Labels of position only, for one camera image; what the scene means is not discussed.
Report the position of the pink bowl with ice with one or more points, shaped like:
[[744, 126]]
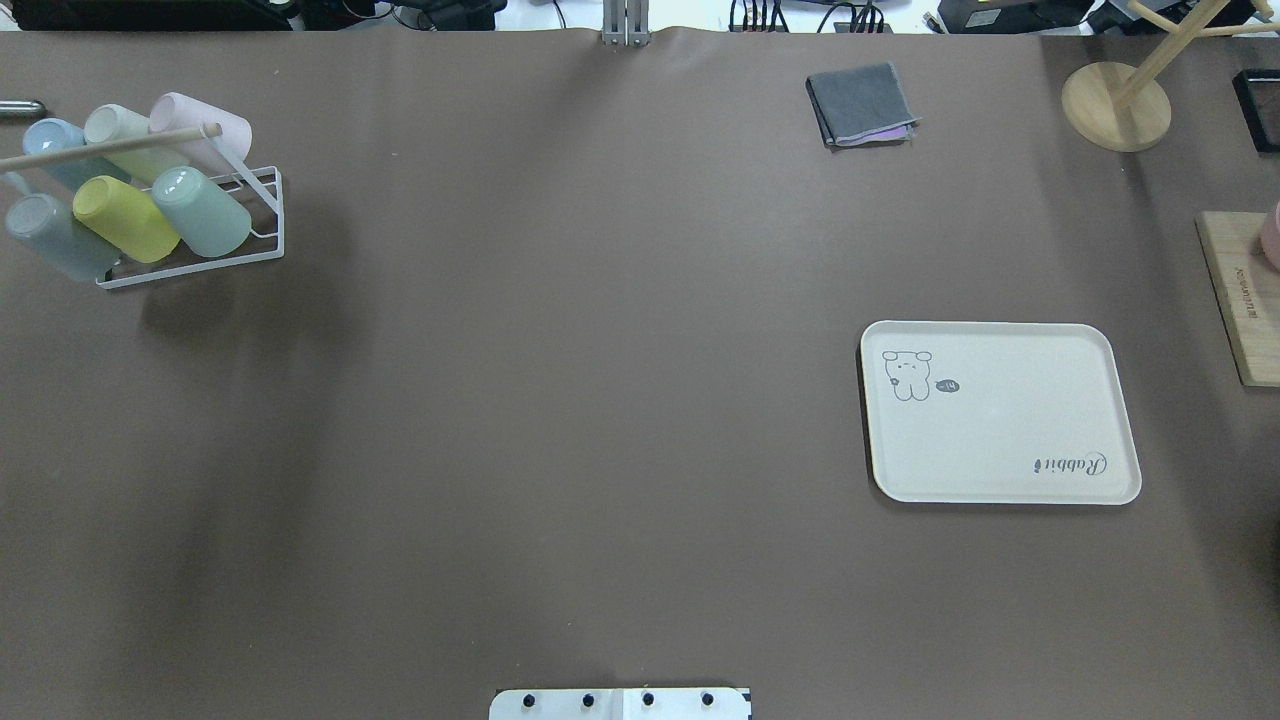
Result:
[[1270, 237]]

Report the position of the grey plastic cup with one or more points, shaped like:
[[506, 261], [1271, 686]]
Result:
[[47, 226]]

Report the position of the yellow plastic cup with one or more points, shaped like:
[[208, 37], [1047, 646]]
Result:
[[125, 217]]

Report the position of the folded grey cloth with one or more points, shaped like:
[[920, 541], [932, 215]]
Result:
[[861, 106]]

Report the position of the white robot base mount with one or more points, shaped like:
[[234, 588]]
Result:
[[623, 703]]

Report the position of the white wire cup rack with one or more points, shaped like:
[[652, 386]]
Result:
[[260, 191]]

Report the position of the aluminium frame post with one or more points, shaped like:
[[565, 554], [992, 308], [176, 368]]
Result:
[[625, 23]]

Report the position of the pink plastic cup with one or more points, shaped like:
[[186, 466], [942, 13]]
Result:
[[176, 111]]

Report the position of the black tray edge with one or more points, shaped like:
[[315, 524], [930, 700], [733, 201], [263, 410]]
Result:
[[1257, 91]]

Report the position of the green plastic cup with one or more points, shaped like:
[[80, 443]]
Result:
[[212, 223]]

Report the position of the pale cream plastic cup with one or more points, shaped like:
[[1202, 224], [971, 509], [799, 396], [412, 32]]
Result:
[[113, 122]]

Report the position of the light blue plastic cup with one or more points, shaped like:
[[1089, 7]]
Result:
[[53, 134]]

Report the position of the cream rabbit print tray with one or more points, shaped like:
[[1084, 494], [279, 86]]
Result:
[[997, 412]]

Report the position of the wooden cutting board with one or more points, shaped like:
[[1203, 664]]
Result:
[[1247, 289]]

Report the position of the wooden mug tree stand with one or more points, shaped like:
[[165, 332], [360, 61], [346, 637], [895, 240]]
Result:
[[1122, 108]]

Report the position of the black pen on table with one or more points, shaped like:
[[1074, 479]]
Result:
[[19, 109]]

